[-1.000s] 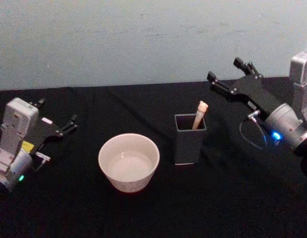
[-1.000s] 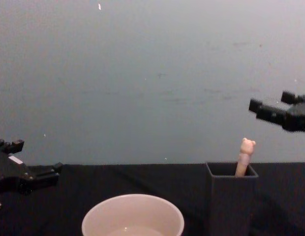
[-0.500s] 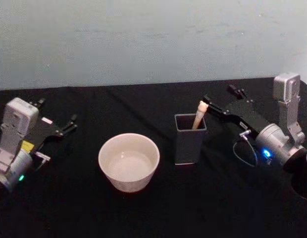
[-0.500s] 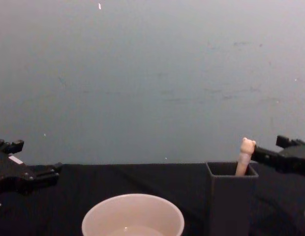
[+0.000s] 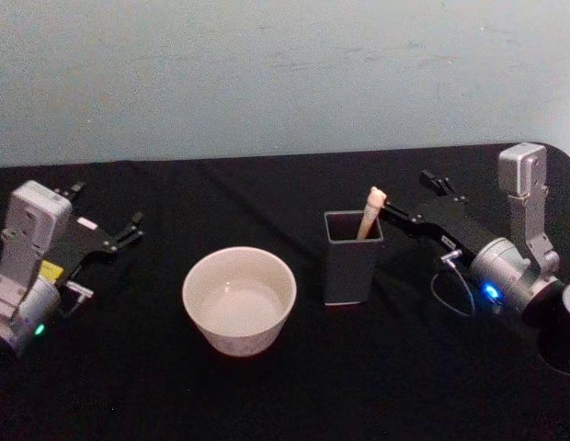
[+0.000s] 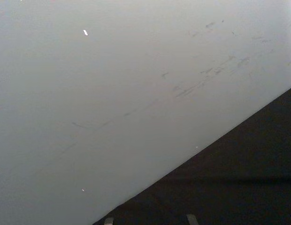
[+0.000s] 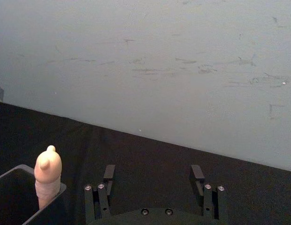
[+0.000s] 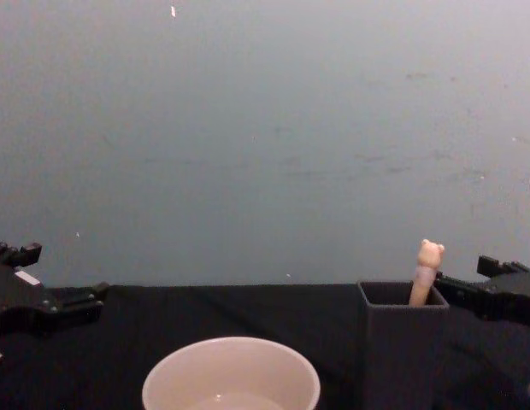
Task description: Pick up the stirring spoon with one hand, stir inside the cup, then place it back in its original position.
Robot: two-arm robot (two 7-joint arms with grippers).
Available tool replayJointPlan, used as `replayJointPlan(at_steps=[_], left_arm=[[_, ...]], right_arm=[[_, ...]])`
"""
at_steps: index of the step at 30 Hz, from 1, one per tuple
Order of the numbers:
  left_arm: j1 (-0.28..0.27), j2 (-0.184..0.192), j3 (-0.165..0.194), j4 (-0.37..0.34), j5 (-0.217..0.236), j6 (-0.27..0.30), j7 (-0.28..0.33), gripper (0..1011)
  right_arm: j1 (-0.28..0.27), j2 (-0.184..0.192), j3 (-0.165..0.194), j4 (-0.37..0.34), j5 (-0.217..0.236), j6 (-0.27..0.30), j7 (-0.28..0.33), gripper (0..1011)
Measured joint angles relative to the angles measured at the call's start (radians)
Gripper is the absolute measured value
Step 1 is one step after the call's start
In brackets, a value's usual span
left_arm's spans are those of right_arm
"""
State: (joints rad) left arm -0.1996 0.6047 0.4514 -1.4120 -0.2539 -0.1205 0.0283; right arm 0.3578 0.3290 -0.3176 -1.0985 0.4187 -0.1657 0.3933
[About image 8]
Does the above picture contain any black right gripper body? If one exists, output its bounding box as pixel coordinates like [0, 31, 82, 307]
[478, 270, 530, 331]

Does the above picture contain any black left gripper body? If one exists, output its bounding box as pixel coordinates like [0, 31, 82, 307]
[0, 260, 64, 341]

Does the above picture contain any cream pen with bear top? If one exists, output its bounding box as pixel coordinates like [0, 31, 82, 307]
[408, 238, 446, 308]

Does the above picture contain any dark grey square pen holder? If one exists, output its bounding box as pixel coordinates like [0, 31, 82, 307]
[356, 279, 451, 410]

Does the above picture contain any black table cloth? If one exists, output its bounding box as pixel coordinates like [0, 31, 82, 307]
[0, 280, 530, 410]

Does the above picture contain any white round bowl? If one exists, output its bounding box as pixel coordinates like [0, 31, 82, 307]
[141, 336, 322, 410]

